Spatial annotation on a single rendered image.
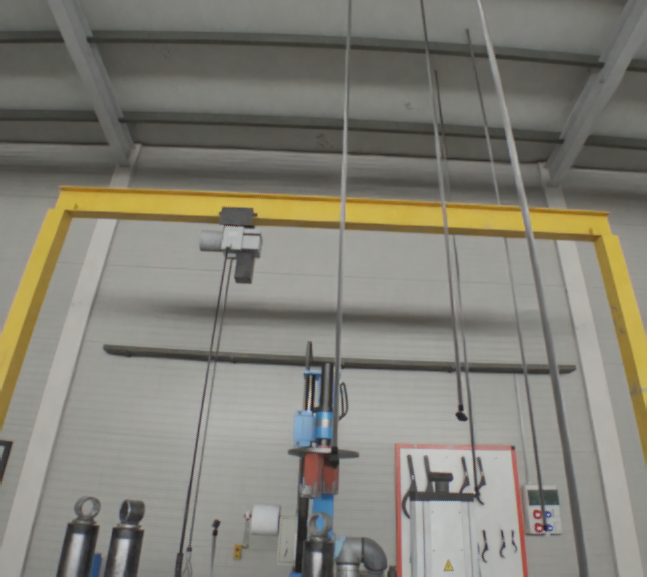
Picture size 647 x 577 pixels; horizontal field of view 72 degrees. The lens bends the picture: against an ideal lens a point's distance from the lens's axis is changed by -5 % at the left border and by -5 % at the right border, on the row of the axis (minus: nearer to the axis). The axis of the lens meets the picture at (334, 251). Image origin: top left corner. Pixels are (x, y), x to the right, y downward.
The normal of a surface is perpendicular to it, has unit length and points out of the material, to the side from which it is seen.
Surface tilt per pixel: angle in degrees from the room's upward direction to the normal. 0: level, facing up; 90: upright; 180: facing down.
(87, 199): 90
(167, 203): 90
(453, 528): 90
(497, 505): 90
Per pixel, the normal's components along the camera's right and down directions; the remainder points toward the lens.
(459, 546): 0.38, -0.43
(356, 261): 0.03, -0.48
